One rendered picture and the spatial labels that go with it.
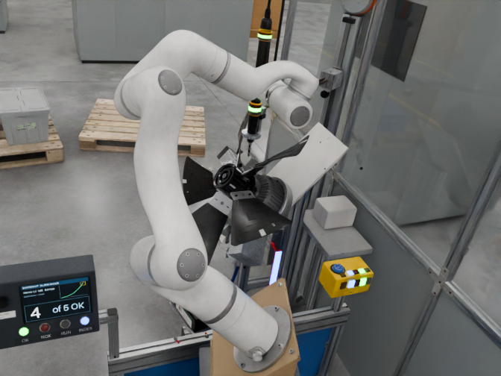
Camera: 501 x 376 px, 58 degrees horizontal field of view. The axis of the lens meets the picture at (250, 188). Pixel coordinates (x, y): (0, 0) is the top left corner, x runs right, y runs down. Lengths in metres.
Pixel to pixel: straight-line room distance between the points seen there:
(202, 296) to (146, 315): 1.79
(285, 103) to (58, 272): 0.76
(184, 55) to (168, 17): 6.05
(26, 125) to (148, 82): 3.44
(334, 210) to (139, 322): 1.35
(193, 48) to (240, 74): 0.15
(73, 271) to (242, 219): 0.62
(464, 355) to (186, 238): 1.29
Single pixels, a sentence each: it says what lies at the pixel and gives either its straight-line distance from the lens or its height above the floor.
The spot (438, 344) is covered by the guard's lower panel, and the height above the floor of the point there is 0.74.
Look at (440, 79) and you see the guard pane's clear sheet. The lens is 1.89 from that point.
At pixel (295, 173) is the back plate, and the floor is 1.19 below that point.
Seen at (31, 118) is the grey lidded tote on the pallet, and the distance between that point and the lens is 4.36.
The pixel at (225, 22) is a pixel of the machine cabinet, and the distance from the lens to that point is 7.42.
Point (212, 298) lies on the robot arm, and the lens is 1.08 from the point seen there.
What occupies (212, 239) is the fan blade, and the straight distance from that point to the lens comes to 1.80.
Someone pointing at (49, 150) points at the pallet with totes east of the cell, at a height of 0.13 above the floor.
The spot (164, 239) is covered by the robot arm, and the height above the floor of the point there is 1.50.
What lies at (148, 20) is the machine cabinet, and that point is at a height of 0.65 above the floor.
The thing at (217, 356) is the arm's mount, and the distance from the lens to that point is 1.37.
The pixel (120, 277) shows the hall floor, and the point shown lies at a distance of 3.11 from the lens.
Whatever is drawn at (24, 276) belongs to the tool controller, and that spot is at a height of 1.25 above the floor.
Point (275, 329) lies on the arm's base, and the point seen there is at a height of 1.21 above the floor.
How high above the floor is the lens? 2.11
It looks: 31 degrees down
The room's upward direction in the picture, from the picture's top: 8 degrees clockwise
